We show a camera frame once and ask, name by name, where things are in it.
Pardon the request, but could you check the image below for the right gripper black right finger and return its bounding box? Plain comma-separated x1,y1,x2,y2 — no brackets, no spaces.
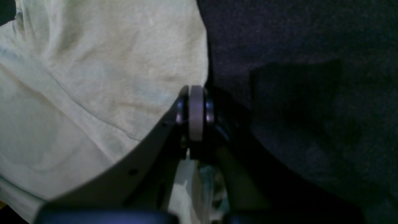
204,88,365,224

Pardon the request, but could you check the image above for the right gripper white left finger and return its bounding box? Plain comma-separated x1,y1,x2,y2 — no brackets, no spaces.
34,86,204,224

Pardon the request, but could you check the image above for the black table cloth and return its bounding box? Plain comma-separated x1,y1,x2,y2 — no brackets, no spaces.
0,0,398,224

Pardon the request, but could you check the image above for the green T-shirt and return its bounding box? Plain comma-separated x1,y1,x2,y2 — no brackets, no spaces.
0,0,208,223

